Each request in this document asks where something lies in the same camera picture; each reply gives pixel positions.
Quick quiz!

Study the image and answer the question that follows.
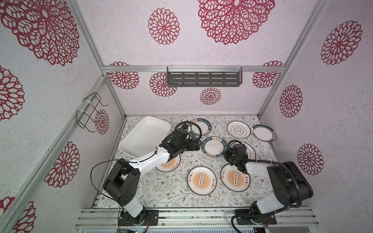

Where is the white flower outline plate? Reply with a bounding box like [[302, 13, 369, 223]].
[[228, 140, 256, 160]]

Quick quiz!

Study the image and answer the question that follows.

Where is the orange sunburst plate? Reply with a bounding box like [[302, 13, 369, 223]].
[[156, 155, 181, 172], [220, 164, 251, 192], [187, 166, 217, 196]]

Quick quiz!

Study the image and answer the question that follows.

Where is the green rim plate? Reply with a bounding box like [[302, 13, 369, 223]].
[[190, 118, 212, 136], [201, 136, 228, 157]]

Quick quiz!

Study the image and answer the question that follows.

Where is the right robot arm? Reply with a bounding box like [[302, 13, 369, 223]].
[[224, 140, 314, 217]]

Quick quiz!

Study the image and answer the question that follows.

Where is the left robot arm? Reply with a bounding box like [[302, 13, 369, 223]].
[[103, 127, 202, 219]]

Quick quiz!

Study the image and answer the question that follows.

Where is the white plastic bin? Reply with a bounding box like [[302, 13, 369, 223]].
[[118, 116, 172, 159]]

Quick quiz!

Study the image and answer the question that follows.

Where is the white plate brown line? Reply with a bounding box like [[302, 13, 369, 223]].
[[227, 121, 251, 139]]

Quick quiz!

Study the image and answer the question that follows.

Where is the green rim plate back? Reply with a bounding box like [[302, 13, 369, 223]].
[[190, 118, 212, 136]]

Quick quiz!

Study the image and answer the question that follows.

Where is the striped rim plate far right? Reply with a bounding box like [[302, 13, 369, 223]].
[[252, 124, 277, 143]]

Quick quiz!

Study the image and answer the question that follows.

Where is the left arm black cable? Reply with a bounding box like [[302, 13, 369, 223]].
[[89, 120, 203, 204]]

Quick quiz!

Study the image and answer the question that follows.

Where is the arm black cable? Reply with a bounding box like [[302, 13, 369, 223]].
[[89, 120, 203, 204], [227, 139, 304, 233]]

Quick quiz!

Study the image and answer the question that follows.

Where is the grey slotted wall shelf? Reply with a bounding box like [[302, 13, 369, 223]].
[[166, 67, 243, 87]]

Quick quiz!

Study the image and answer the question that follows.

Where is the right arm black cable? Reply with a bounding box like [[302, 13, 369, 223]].
[[227, 139, 304, 233]]

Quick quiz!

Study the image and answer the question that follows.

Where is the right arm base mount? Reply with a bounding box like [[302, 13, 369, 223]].
[[235, 209, 277, 226]]

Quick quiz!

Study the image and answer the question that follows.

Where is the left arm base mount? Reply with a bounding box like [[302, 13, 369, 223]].
[[119, 210, 159, 227]]

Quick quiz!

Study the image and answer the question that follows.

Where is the black wire wall rack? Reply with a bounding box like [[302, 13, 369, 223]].
[[75, 92, 108, 133]]

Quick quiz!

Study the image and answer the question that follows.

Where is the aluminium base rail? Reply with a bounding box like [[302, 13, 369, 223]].
[[73, 207, 320, 229]]

